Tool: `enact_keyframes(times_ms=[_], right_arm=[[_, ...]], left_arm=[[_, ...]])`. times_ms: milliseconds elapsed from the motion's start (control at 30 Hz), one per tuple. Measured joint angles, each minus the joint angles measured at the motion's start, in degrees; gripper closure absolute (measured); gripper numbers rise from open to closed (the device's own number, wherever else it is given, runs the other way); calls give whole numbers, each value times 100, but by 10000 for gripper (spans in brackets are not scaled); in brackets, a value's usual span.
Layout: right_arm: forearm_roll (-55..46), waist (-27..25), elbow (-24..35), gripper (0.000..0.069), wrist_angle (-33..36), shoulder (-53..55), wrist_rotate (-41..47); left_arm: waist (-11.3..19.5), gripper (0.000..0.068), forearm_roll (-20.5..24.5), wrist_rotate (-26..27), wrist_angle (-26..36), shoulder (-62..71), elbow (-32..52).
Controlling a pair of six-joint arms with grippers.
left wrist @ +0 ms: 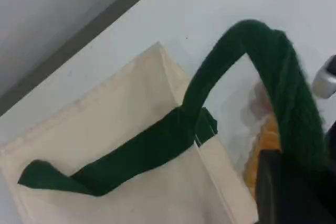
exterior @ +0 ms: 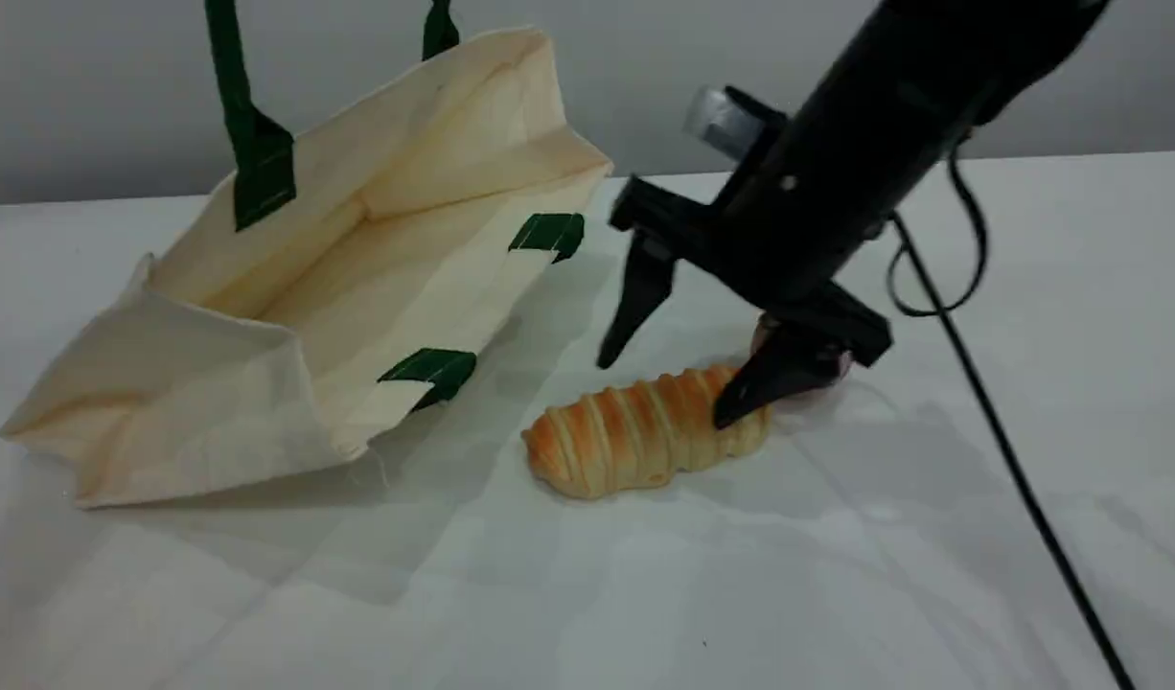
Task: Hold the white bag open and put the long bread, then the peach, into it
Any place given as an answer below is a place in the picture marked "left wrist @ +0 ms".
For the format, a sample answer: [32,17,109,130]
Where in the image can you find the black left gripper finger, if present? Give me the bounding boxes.
[324,121,336,209]
[256,150,336,224]

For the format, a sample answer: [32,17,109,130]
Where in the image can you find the long ridged golden bread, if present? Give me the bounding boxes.
[244,119,280,200]

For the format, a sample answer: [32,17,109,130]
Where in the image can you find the pink peach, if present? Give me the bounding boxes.
[249,81,274,116]

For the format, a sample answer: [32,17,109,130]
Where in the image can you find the white canvas bag green handles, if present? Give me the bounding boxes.
[0,19,330,224]

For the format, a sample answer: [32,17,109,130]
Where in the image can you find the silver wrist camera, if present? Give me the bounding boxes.
[311,55,336,99]

